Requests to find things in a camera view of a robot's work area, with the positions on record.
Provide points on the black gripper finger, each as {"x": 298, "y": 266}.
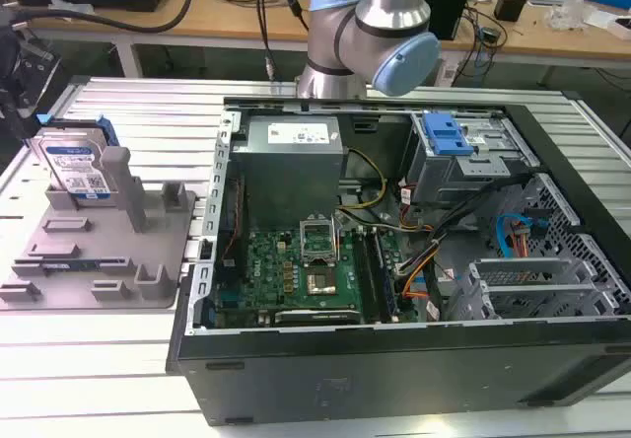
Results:
{"x": 16, "y": 120}

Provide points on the black PC case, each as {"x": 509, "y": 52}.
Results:
{"x": 394, "y": 374}

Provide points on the wooden desk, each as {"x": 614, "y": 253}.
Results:
{"x": 236, "y": 14}

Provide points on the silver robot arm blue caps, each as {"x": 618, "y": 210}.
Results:
{"x": 389, "y": 9}

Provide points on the grey disk bay cage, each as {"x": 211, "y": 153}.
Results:
{"x": 473, "y": 171}

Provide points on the black RAM slot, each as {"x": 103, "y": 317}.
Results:
{"x": 385, "y": 275}
{"x": 366, "y": 275}

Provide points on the clear plastic bag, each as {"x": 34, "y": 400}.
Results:
{"x": 572, "y": 14}

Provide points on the black box on desk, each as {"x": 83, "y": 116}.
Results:
{"x": 446, "y": 4}

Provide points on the locking lever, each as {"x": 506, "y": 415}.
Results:
{"x": 343, "y": 240}

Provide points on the grey parts rack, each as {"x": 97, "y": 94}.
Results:
{"x": 98, "y": 240}

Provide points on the grey perforated disk bay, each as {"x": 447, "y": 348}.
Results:
{"x": 532, "y": 285}

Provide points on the green motherboard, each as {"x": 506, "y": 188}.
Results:
{"x": 276, "y": 270}

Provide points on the hard disk in blue carrier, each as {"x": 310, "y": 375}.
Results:
{"x": 74, "y": 162}

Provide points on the small black box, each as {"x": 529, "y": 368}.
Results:
{"x": 510, "y": 6}

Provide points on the black expansion slot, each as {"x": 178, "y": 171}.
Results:
{"x": 318, "y": 316}

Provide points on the grey power supply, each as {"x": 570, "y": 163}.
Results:
{"x": 286, "y": 171}

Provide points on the dark RAM stick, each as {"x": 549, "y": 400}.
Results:
{"x": 74, "y": 264}

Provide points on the CPU socket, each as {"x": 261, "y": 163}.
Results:
{"x": 321, "y": 281}

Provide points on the blue bay latch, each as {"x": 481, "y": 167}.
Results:
{"x": 446, "y": 137}

